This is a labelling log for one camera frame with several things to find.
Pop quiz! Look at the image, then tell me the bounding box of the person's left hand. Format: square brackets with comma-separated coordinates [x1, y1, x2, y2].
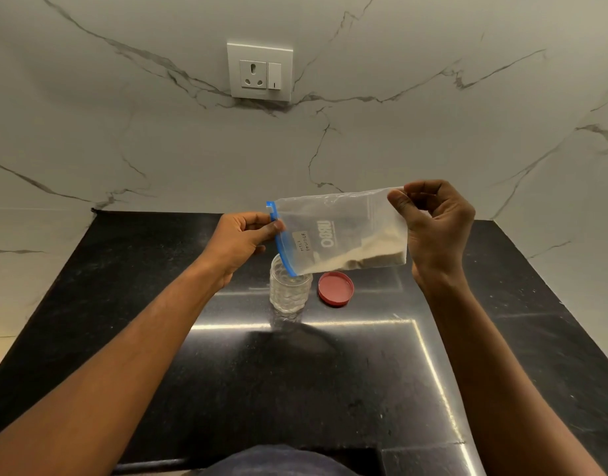
[199, 211, 286, 294]

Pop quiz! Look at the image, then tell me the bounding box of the person's right hand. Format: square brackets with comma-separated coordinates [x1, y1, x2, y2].
[387, 179, 477, 294]

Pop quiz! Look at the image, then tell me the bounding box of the clear blue-zip plastic bag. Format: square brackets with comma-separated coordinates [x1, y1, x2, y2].
[266, 186, 409, 278]

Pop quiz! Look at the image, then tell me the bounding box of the person's left forearm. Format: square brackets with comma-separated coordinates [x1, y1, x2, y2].
[0, 260, 225, 476]

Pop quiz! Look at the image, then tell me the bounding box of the person's right forearm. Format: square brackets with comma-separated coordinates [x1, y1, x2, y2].
[417, 280, 608, 476]

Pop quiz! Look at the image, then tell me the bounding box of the beige powder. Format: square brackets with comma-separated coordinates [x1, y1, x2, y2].
[329, 224, 408, 271]

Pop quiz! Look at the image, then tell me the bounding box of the clear ribbed plastic jar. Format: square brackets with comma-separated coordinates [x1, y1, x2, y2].
[269, 253, 314, 315]

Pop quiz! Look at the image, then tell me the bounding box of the red round jar lid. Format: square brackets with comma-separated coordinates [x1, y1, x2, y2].
[318, 271, 355, 307]

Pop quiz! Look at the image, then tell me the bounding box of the white wall socket with switch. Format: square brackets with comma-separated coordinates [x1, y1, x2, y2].
[227, 42, 294, 103]

